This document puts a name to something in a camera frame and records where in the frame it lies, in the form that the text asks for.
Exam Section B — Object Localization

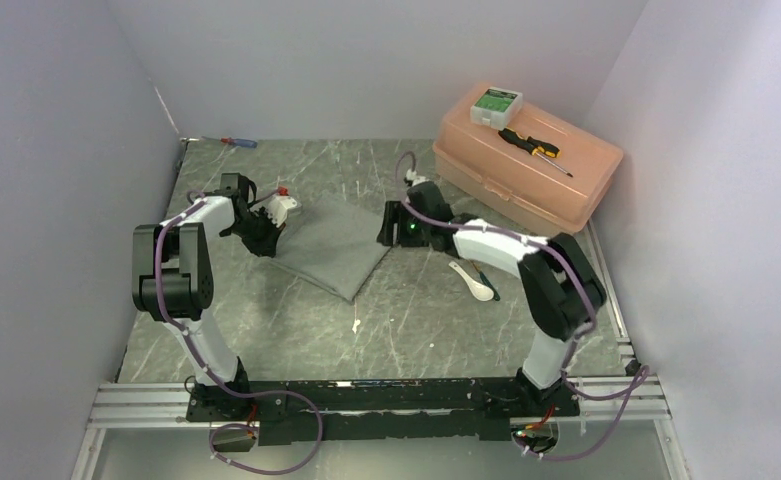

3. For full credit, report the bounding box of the aluminium rail frame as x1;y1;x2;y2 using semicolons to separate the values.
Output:
71;375;692;479

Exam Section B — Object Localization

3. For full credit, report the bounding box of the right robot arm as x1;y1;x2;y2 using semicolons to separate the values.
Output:
377;181;608;415

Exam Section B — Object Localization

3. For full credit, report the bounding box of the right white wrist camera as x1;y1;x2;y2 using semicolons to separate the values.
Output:
403;169;429;188

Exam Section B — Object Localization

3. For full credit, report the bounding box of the grey cloth napkin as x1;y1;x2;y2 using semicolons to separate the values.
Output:
271;195;389;303

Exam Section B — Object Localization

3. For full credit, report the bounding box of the pink plastic toolbox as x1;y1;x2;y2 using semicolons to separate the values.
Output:
433;83;624;236

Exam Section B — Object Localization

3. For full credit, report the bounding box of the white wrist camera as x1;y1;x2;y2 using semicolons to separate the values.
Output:
403;169;429;188
265;186;302;229

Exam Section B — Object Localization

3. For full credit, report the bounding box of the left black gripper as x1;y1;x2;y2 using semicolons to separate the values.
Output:
227;207;287;258

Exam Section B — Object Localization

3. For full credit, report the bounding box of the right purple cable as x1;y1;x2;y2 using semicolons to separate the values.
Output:
394;151;650;464

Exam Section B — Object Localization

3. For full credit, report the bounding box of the red blue screwdriver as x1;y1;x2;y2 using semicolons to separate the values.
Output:
201;136;258;149

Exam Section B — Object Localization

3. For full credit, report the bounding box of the gold spoon teal handle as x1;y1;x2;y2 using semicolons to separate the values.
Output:
470;261;501;302

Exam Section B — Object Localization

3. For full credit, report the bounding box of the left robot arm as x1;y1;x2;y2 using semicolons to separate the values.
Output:
132;173;301;420

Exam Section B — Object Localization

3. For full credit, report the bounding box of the black yellow screwdriver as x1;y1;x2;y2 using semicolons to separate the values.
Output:
498;128;574;178

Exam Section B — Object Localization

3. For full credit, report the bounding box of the small green white box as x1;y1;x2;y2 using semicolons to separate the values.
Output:
470;87;524;130

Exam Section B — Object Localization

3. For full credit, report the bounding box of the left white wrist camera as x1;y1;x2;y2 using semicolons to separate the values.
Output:
265;186;302;229

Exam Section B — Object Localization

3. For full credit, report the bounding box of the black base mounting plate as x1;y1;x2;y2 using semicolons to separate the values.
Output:
186;375;580;446

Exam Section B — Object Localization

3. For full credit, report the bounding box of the white ceramic spoon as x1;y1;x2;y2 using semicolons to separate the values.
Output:
448;261;495;302

